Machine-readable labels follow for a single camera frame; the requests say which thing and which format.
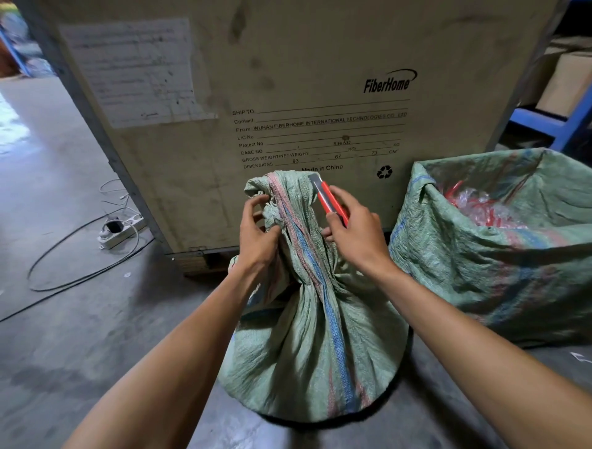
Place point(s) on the person's right hand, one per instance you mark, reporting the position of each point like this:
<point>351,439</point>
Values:
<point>361,233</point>

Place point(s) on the person's left hand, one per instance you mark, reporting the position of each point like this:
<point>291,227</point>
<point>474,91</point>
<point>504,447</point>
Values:
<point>256,240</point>

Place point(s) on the person's left thumb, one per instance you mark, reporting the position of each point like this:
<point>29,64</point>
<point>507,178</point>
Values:
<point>267,229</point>

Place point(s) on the person's right thumb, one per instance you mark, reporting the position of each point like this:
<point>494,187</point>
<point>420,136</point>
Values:
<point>334,221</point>

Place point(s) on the red utility knife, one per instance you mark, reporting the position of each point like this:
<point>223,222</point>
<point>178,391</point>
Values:
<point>329,199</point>

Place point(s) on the green woven sack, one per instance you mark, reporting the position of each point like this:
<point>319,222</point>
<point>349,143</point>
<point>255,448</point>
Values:
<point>499,250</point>
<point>314,319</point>

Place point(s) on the person's right forearm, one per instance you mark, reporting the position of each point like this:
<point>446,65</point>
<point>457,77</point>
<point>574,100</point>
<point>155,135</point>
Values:
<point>485,365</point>

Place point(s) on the person's left forearm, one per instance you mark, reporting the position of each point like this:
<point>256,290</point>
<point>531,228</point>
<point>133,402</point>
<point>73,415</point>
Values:
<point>159,365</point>

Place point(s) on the large plywood shipping crate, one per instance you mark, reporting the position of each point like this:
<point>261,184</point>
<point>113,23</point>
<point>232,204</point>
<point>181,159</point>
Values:
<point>296,115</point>

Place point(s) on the pile of red clear plastic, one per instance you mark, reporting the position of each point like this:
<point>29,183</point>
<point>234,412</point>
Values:
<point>476,203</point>

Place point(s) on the white power strip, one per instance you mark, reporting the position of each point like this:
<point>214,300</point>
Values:
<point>121,231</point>

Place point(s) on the black plug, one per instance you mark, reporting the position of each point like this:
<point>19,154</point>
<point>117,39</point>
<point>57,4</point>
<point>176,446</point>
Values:
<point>112,226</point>

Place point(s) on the open green woven sack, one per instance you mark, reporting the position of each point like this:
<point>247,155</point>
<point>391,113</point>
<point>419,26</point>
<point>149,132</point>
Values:
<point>499,250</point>

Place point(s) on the white paper label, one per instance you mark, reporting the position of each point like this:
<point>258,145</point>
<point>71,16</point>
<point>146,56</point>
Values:
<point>134,69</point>

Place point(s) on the blue metal shelf rack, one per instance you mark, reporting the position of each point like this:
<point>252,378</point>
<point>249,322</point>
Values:
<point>562,115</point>

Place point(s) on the cardboard box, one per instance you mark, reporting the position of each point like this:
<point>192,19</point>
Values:
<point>566,83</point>

